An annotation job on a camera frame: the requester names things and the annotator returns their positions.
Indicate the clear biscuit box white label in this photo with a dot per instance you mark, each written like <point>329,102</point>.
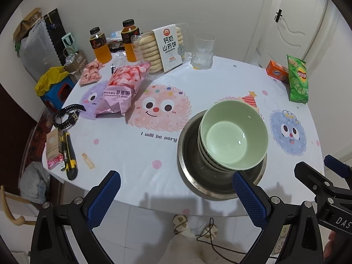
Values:
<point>167,46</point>

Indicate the black wrist watch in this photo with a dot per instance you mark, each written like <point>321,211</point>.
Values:
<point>63,121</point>

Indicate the crumpled white plastic bag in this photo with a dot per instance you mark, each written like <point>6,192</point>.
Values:
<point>33,181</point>

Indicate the ribbed green ceramic bowl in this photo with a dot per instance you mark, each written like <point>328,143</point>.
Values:
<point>202,145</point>

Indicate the white door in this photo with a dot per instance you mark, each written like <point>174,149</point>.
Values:
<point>291,33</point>

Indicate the cream ceramic bowl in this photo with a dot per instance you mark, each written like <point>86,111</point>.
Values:
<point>213,165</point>

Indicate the orange juice bottle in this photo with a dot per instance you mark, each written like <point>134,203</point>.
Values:
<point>100,49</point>
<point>129,44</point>

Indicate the small black clip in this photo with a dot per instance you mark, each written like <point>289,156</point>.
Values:
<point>112,68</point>

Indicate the yellow plastic bag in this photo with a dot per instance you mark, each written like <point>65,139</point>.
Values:
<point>51,78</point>

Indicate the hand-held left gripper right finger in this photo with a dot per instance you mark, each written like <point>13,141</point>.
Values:
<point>250,198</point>

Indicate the person's right hand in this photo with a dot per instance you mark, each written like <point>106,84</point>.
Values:
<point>332,243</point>

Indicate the white scalloped bag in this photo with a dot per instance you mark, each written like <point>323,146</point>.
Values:
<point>38,52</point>

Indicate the clear plastic bag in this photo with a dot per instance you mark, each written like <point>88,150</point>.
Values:
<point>119,57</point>

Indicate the green gift bag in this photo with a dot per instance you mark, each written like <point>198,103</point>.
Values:
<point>68,42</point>

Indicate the brown paper bag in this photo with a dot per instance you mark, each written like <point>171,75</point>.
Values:
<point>26,23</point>

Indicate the black panel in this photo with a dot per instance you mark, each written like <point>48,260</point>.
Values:
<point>56,27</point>

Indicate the dark red patterned rug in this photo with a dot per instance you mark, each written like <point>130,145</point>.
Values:
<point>35,137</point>

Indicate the beige slipper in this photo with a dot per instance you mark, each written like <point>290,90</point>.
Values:
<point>210,229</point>
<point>180,221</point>

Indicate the green chips bag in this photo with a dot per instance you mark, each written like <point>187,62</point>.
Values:
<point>298,82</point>

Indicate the pink candy packet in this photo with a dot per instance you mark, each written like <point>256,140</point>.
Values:
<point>90,74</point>

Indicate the orange cardboard box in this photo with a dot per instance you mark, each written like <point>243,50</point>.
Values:
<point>276,71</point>

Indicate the small brown box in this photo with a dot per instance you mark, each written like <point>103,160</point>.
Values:
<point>53,143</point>

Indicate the small kraft paper bag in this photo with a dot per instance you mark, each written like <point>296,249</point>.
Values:
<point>77,62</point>

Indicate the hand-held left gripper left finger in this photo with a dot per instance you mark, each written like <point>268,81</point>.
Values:
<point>104,198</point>

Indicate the small torn wrapper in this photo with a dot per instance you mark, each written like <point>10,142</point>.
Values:
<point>89,161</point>

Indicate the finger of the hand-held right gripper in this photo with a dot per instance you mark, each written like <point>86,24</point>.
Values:
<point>310,176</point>
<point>337,166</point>

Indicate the white blue packet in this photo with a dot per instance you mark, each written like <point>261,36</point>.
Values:
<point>115,35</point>

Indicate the blue plastic stool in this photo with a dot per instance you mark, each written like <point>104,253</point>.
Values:
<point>53,99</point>

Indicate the wooden chair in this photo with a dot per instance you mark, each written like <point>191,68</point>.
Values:
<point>11,211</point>

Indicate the small pink packet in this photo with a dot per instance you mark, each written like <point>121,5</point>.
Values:
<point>55,162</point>

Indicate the small stainless steel bowl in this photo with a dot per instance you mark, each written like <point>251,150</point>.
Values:
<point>195,145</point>

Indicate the clear plastic cup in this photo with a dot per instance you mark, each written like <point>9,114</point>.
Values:
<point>203,52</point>

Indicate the smooth green ceramic bowl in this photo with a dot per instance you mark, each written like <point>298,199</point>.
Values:
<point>233,132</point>

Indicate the yellow black utility knife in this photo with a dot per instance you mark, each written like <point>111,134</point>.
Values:
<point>70,165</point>

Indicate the pink snack bag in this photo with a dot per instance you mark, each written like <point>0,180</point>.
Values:
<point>123,88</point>

